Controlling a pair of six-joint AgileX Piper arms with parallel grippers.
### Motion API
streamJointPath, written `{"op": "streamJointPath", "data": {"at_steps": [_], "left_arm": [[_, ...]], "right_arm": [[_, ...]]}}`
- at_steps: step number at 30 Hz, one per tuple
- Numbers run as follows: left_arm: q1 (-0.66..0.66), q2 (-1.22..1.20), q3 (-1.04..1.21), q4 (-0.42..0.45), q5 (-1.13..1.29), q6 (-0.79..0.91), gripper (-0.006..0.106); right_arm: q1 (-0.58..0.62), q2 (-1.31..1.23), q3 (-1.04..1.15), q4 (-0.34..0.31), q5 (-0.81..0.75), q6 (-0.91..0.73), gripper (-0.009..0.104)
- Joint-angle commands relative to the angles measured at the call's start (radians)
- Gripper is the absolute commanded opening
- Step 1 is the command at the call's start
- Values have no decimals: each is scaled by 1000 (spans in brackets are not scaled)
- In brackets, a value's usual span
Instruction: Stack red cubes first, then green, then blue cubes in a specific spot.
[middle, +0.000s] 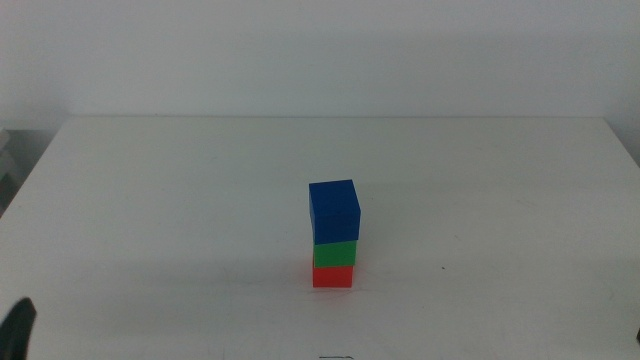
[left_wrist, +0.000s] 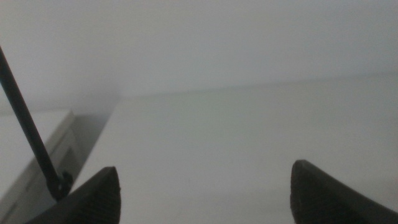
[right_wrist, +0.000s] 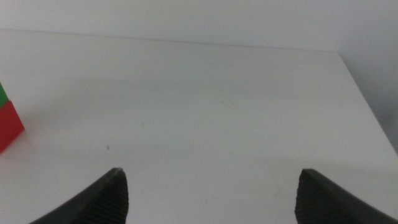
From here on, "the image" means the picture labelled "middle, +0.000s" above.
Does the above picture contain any blue cube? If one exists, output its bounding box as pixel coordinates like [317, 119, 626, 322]
[308, 179, 362, 246]

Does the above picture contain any green cube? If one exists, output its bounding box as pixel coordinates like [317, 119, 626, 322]
[313, 239, 358, 268]

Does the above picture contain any red cube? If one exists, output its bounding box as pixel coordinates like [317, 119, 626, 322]
[312, 258, 355, 289]

